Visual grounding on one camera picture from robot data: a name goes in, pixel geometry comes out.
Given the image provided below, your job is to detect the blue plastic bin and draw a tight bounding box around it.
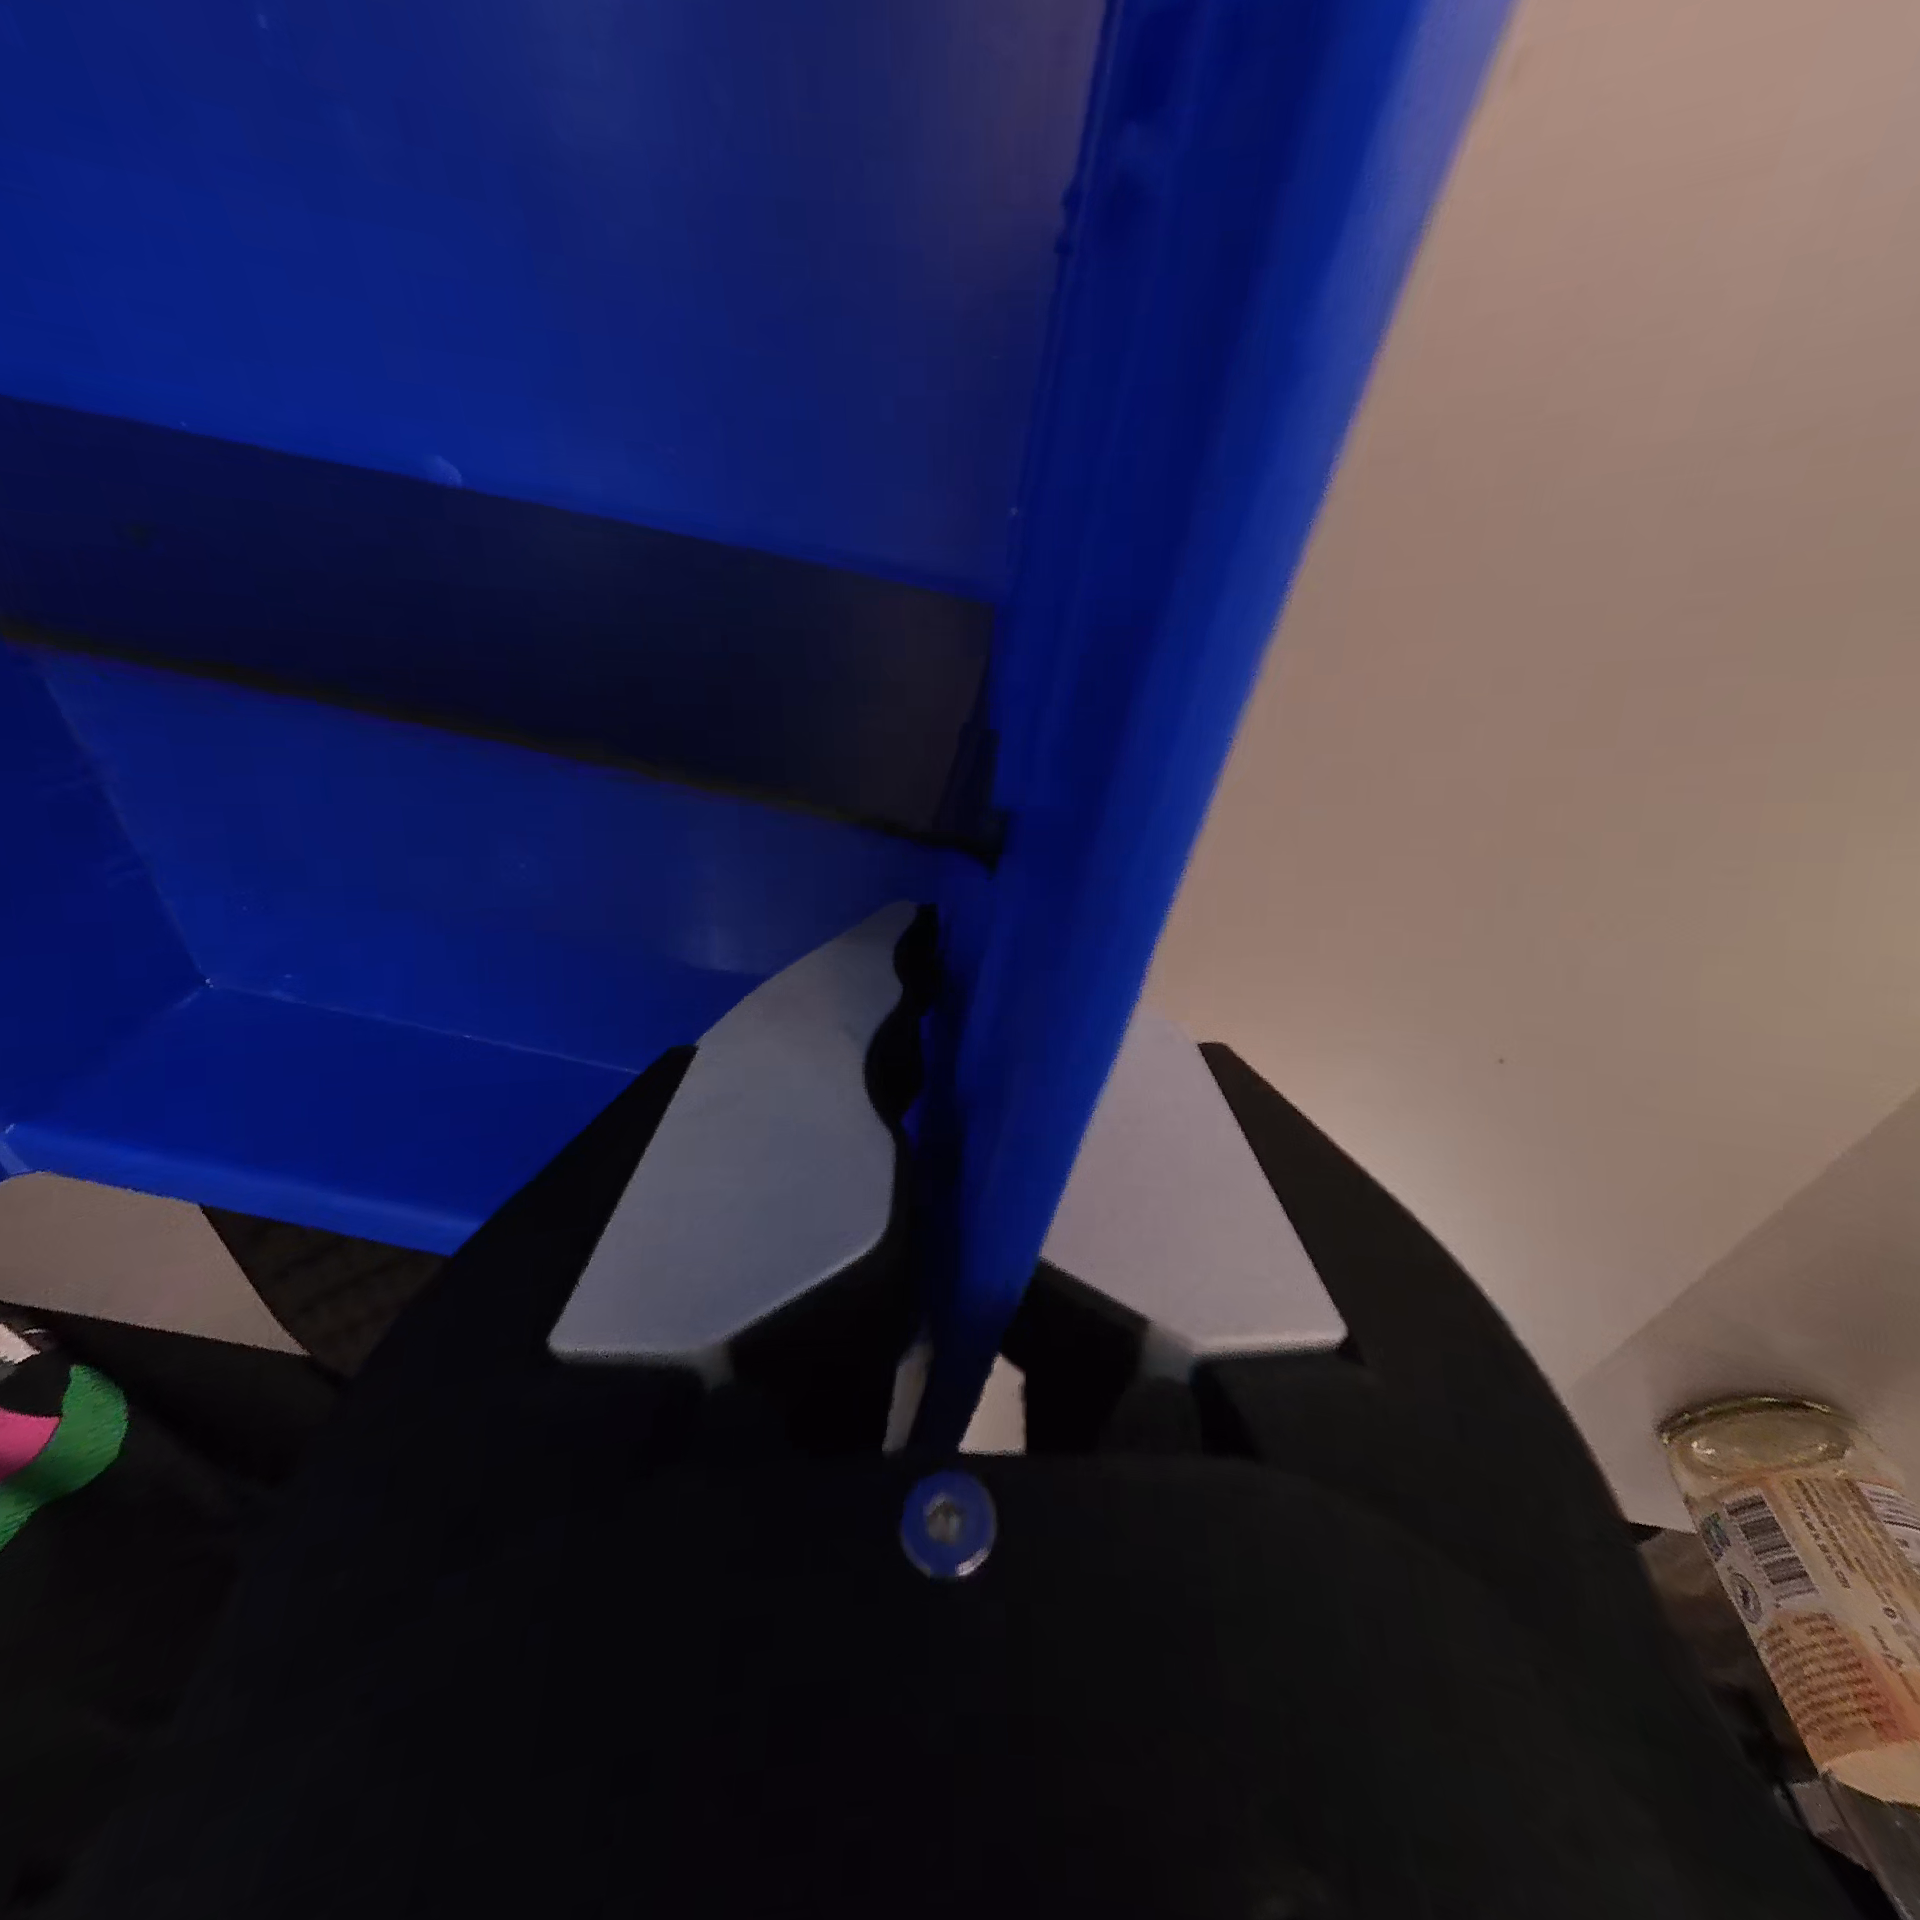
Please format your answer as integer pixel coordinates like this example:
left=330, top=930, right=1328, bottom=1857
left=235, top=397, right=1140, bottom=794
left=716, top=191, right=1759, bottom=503
left=0, top=0, right=1518, bottom=1455

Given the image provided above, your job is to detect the glass bottle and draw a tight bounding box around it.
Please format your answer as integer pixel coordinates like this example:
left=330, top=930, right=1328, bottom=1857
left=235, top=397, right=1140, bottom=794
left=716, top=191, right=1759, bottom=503
left=1657, top=1394, right=1920, bottom=1794

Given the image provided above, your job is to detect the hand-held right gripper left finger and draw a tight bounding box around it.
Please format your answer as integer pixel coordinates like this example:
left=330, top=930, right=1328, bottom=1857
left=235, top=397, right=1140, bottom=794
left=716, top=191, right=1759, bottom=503
left=546, top=901, right=946, bottom=1453

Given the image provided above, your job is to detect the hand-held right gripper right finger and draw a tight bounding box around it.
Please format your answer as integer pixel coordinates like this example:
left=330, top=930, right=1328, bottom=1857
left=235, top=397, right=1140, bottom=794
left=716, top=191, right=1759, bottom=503
left=996, top=1017, right=1350, bottom=1453

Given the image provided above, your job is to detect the green and pink cloth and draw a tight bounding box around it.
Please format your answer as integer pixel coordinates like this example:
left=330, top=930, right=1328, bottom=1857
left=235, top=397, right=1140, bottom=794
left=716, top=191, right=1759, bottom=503
left=0, top=1316, right=134, bottom=1550

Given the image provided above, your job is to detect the dark cloth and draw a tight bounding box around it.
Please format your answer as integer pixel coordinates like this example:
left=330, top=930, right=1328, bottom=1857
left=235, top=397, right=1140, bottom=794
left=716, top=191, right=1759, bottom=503
left=0, top=1305, right=348, bottom=1920

